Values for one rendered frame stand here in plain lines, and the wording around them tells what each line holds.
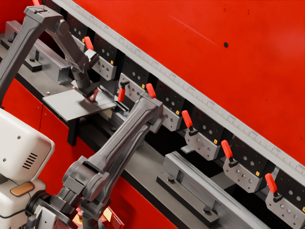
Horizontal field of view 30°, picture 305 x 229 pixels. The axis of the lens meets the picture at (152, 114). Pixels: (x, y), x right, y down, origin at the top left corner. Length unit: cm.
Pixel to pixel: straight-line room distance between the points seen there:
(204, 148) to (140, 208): 41
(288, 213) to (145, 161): 71
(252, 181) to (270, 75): 40
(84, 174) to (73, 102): 83
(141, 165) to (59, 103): 43
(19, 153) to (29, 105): 124
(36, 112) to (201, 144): 96
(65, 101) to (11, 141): 87
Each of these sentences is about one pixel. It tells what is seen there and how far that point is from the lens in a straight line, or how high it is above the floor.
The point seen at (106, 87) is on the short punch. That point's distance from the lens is 252.
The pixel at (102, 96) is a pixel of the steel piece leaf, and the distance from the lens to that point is 251.
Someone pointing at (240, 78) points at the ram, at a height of 147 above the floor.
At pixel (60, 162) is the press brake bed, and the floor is 61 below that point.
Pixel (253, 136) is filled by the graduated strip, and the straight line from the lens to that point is 196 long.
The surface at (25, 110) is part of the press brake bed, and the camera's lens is 286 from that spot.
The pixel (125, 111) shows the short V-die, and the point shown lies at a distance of 247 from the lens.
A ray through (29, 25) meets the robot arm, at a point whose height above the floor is 152.
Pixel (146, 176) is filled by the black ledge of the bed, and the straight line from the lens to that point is 232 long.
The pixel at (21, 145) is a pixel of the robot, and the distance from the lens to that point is 158.
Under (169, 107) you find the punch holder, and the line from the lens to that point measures 219.
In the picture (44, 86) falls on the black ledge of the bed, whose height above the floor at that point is 87.
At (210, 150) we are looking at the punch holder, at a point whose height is 114.
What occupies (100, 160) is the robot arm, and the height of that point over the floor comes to 128.
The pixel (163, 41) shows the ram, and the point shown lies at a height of 142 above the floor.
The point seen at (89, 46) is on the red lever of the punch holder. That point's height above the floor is 121.
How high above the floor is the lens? 234
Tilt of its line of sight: 33 degrees down
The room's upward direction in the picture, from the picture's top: 14 degrees clockwise
